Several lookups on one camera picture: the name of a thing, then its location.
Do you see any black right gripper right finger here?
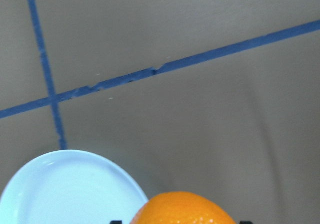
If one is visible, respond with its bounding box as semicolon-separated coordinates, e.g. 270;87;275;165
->
239;220;253;224

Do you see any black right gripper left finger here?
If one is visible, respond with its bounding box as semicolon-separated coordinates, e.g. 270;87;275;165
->
109;220;122;224

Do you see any orange fruit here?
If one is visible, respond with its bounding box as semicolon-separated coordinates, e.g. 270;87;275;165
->
130;191;235;223

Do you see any light blue plate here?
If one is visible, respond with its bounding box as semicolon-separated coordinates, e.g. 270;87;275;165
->
0;150;148;223

